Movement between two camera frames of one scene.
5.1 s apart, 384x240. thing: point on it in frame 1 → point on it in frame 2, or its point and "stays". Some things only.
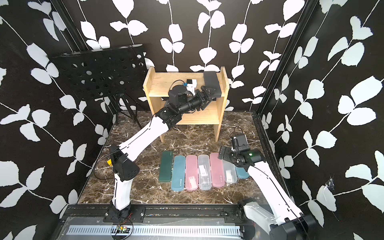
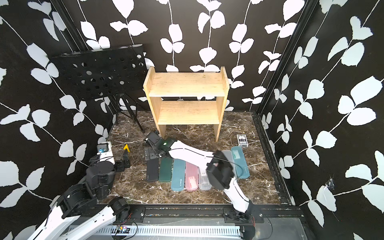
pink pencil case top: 191,172 stays
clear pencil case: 204,172 stays
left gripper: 205,98 → 122,165
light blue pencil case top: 178,173 stays
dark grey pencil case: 211,80 → 152,170
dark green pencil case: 165,167 stays
